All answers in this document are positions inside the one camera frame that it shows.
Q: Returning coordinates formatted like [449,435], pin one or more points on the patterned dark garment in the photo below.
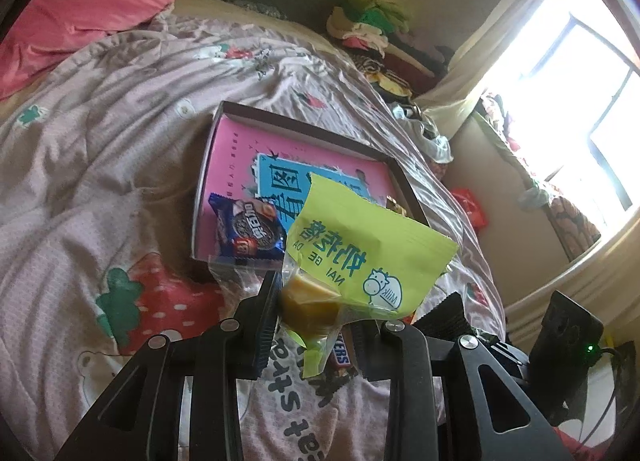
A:
[260,7]

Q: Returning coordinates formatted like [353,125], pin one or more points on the yellow-green cake packet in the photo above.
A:
[350,236]

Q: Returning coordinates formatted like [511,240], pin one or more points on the brown chocolate bar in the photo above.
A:
[342,356]

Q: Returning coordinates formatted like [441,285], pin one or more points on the cream curtain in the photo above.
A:
[480,56]

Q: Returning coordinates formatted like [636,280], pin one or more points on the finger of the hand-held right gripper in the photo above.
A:
[445,313]

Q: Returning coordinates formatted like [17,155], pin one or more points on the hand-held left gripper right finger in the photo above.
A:
[380,356]

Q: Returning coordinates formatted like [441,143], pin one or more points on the pile of folded clothes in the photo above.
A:
[380,36]

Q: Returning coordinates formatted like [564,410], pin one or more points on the cardboard box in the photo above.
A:
[300,128]

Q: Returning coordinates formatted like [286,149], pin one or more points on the pink book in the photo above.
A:
[235,161]

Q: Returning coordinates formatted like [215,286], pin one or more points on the pink pillow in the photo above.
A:
[75,11]

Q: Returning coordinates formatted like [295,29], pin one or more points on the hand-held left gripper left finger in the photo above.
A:
[265,321]

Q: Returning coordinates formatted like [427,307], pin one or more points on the window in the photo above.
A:
[565,91]

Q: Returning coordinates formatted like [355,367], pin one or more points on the red plastic bag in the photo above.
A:
[470,206]

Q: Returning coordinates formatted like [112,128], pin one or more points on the white plastic bag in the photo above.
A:
[435,141]

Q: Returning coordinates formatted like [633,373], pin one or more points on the clear round snack packet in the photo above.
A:
[240,271]

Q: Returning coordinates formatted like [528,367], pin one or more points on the blue cookie packet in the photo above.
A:
[247,226]

